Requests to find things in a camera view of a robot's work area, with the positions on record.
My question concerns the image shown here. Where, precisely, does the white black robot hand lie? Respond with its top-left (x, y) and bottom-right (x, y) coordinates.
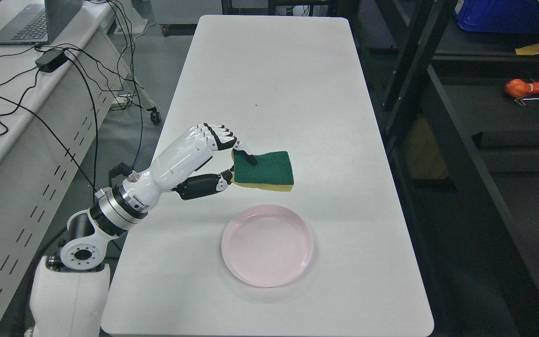
top-left (122, 123), bottom-right (257, 207)

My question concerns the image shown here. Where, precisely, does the green yellow sponge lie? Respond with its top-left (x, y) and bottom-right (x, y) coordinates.
top-left (232, 150), bottom-right (294, 192)

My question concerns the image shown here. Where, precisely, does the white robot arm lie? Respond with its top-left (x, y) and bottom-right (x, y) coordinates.
top-left (25, 186), bottom-right (150, 337)

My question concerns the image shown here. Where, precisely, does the dark metal shelf rack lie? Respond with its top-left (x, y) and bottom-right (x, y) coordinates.
top-left (354, 0), bottom-right (539, 337)

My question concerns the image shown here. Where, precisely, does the pink round plate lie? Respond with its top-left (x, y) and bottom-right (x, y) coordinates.
top-left (221, 205), bottom-right (314, 287)

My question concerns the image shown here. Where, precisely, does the white long table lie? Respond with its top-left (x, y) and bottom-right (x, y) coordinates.
top-left (101, 15), bottom-right (435, 337)

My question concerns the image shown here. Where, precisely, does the white side desk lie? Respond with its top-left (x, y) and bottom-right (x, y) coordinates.
top-left (0, 0), bottom-right (118, 320)

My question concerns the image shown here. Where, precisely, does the black power adapter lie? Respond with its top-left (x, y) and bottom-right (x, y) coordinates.
top-left (35, 49), bottom-right (69, 73)

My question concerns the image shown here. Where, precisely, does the grey laptop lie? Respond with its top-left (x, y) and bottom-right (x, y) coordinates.
top-left (0, 0), bottom-right (83, 45)

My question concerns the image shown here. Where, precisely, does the blue plastic bin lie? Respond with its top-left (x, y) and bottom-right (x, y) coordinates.
top-left (453, 0), bottom-right (539, 34)

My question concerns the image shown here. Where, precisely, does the black cable bundle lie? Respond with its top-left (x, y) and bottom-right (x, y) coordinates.
top-left (0, 0), bottom-right (160, 188)

